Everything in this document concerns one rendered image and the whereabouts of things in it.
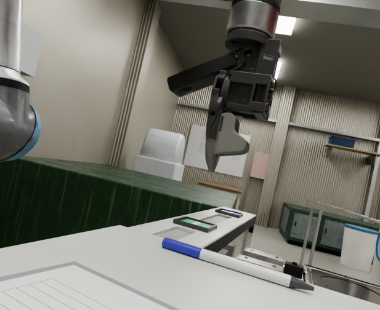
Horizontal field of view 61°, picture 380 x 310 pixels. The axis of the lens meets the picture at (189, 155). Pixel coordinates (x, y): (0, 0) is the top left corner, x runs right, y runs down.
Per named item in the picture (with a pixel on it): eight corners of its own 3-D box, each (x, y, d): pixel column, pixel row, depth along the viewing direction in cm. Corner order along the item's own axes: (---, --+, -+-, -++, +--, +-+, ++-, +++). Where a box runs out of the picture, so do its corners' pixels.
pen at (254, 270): (315, 281, 28) (166, 236, 32) (315, 284, 27) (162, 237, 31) (312, 293, 28) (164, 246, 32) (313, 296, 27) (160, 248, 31)
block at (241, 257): (279, 282, 58) (283, 266, 58) (279, 287, 55) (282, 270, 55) (236, 268, 61) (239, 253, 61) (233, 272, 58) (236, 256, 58)
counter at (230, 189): (235, 219, 800) (242, 187, 803) (231, 237, 568) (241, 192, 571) (204, 212, 814) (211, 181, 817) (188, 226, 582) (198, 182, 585)
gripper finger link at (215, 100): (212, 137, 46) (226, 77, 46) (202, 135, 47) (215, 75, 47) (220, 141, 51) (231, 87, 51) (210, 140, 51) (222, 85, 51)
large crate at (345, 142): (348, 149, 770) (350, 141, 771) (353, 148, 734) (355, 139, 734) (326, 145, 779) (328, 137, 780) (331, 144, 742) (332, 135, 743)
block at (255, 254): (282, 271, 66) (284, 257, 66) (281, 275, 63) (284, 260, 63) (243, 259, 68) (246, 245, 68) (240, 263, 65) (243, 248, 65)
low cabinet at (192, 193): (92, 221, 453) (106, 163, 456) (226, 257, 419) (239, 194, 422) (-32, 258, 249) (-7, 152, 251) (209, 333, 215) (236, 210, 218)
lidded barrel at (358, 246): (365, 266, 566) (373, 229, 569) (377, 276, 511) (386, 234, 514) (333, 258, 577) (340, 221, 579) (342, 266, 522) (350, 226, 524)
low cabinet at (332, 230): (356, 249, 751) (362, 219, 753) (386, 268, 593) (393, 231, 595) (277, 230, 782) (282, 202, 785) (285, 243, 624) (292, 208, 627)
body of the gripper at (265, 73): (262, 115, 45) (281, 31, 45) (204, 106, 48) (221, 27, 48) (266, 125, 52) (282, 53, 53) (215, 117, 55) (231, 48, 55)
